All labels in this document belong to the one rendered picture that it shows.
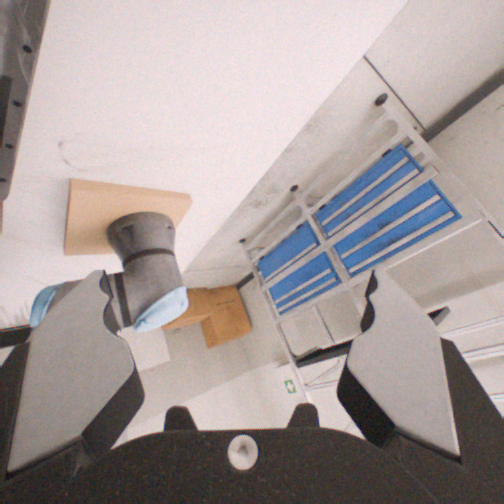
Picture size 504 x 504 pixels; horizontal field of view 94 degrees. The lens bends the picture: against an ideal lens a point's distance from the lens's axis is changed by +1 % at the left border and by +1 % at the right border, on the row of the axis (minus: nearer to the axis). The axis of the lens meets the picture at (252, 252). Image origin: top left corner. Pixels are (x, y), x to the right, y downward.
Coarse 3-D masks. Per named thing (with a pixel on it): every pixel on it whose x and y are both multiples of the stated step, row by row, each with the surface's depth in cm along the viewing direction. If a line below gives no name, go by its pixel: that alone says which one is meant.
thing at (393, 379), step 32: (384, 288) 10; (384, 320) 9; (416, 320) 9; (352, 352) 7; (384, 352) 7; (416, 352) 7; (352, 384) 7; (384, 384) 6; (416, 384) 6; (352, 416) 7; (384, 416) 6; (416, 416) 6; (448, 416) 6; (448, 448) 5
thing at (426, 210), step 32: (384, 160) 153; (352, 192) 169; (384, 192) 152; (416, 192) 140; (320, 224) 189; (384, 224) 154; (416, 224) 141; (448, 224) 130; (352, 256) 170; (384, 256) 155
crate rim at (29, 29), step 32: (0, 0) 9; (32, 0) 9; (0, 32) 10; (32, 32) 10; (0, 64) 11; (32, 64) 11; (0, 96) 13; (0, 128) 14; (0, 160) 14; (0, 192) 16
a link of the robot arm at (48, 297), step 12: (108, 276) 47; (48, 288) 43; (60, 288) 43; (72, 288) 43; (36, 300) 40; (48, 300) 40; (36, 312) 39; (120, 312) 45; (36, 324) 39; (120, 324) 46; (120, 336) 45
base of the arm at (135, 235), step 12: (132, 216) 52; (144, 216) 52; (156, 216) 54; (108, 228) 53; (120, 228) 51; (132, 228) 51; (144, 228) 52; (156, 228) 53; (168, 228) 58; (108, 240) 54; (120, 240) 51; (132, 240) 51; (144, 240) 51; (156, 240) 53; (168, 240) 55; (120, 252) 52; (132, 252) 51; (144, 252) 50; (156, 252) 51; (168, 252) 54
